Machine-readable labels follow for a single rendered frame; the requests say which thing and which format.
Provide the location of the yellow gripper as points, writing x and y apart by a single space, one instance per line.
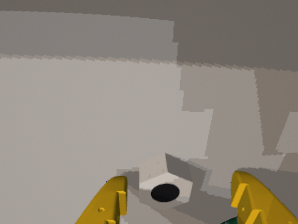
255 203

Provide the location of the green aa battery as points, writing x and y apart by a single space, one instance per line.
231 221

